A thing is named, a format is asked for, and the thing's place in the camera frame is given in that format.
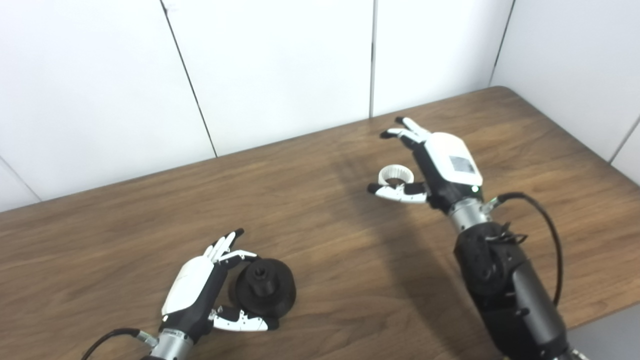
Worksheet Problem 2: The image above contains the thick black wrist cable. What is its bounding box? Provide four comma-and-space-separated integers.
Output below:
482, 191, 564, 308
80, 327, 160, 360

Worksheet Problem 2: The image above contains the round black plastic part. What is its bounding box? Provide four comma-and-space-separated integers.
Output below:
229, 258, 297, 318

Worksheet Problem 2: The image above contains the white toothed plastic ring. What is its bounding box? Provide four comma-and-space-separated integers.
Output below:
378, 165, 415, 193

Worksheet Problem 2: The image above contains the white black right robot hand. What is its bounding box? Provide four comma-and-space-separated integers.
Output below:
367, 117, 484, 213

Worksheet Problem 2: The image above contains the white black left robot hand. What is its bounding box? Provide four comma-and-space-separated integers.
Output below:
161, 228, 280, 346

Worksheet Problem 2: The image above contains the thin black wire bundle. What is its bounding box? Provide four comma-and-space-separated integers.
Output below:
482, 224, 529, 247

